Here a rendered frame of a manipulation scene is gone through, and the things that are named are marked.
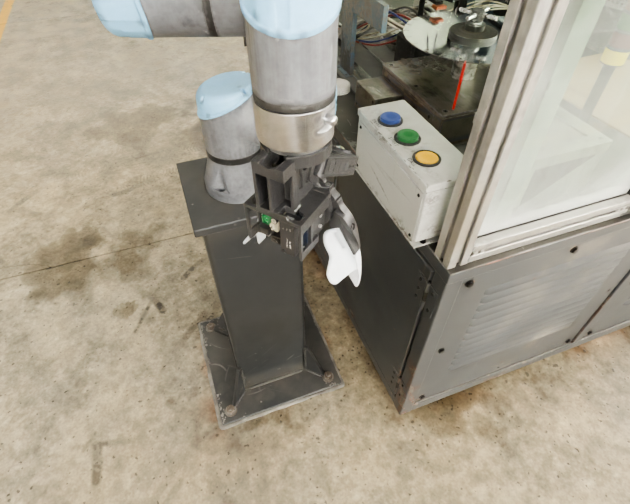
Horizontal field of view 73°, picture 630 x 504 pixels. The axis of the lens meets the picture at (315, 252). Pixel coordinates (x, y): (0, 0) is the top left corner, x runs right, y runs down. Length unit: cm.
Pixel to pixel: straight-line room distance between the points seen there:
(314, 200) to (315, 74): 14
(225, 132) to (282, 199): 42
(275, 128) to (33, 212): 209
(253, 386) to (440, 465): 62
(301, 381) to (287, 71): 122
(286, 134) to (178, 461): 120
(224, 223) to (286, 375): 74
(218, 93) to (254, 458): 102
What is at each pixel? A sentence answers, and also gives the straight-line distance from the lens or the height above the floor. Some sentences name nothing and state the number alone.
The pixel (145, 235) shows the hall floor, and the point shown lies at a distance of 205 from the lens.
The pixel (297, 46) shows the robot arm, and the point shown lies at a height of 121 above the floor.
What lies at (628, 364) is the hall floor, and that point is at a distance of 186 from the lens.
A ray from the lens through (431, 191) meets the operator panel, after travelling 75.
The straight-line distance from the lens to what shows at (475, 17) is 118.
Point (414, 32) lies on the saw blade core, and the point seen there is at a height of 95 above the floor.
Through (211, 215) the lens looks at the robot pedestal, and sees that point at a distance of 91.
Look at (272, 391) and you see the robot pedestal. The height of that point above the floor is 1.
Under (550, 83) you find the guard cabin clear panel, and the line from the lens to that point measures 69.
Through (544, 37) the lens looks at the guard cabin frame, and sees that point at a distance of 61.
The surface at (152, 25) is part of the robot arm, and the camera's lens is 48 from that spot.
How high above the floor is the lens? 133
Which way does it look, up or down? 47 degrees down
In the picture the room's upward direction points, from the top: straight up
